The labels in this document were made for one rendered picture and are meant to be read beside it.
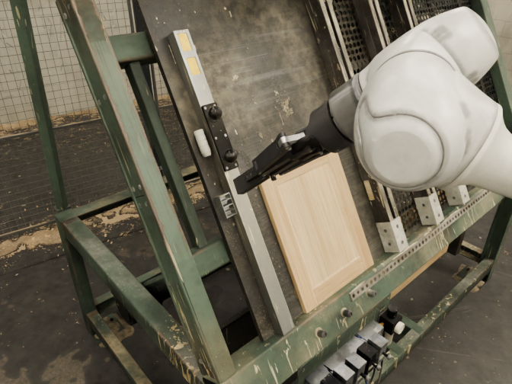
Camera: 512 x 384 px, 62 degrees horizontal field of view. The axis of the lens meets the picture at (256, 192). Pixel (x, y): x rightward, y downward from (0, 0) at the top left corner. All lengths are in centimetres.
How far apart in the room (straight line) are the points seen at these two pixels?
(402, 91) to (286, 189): 102
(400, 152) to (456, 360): 233
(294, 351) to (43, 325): 183
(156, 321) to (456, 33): 132
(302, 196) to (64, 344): 176
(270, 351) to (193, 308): 29
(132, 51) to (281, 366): 101
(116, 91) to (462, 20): 83
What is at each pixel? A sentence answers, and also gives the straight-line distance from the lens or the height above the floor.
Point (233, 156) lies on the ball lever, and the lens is 113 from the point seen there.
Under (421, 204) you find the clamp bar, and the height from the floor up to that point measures 98.
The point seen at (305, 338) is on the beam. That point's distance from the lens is 142.
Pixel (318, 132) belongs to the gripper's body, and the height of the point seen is 170.
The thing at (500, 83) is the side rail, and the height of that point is 127.
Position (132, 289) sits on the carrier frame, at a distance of 174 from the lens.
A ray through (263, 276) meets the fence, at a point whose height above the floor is 107.
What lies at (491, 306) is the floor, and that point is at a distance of 308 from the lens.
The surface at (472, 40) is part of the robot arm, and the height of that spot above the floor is 184.
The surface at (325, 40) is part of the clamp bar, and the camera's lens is 166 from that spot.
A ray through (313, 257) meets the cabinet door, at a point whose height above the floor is 102.
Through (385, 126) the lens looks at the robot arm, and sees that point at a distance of 40.
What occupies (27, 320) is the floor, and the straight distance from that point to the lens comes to 297.
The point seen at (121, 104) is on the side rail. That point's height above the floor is 158.
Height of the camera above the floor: 194
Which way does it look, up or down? 31 degrees down
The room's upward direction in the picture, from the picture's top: straight up
